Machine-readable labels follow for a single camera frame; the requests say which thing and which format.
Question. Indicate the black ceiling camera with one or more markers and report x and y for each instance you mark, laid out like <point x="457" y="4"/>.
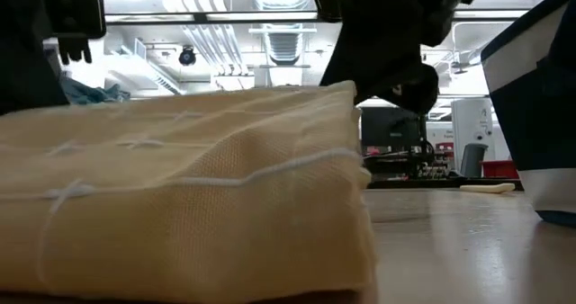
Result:
<point x="187" y="56"/>

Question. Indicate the teal cloth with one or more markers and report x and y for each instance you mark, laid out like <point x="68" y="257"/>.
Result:
<point x="90" y="95"/>

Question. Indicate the black overhead bar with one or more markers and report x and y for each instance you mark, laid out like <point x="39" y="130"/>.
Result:
<point x="202" y="17"/>

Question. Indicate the grey waste bin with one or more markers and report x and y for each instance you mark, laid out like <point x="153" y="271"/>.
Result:
<point x="472" y="160"/>

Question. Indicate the red crate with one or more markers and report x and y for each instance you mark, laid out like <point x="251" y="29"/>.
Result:
<point x="499" y="169"/>

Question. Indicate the black monitor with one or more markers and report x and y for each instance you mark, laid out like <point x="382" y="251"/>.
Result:
<point x="382" y="128"/>

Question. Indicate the navy fabric bin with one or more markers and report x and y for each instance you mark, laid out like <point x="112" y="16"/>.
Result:
<point x="540" y="115"/>

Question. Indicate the wooden stick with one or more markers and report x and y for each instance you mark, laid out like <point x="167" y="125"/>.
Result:
<point x="486" y="188"/>

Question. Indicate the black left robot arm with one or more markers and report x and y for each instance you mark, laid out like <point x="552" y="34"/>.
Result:
<point x="27" y="34"/>

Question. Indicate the yellow checked towel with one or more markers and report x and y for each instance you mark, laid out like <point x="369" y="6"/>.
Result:
<point x="180" y="182"/>

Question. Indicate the low cluttered shelf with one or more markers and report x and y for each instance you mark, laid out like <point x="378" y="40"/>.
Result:
<point x="405" y="167"/>

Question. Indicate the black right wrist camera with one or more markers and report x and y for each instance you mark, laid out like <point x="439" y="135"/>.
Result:
<point x="418" y="90"/>

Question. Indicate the white cabinet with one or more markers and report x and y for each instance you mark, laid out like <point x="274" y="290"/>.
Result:
<point x="472" y="119"/>

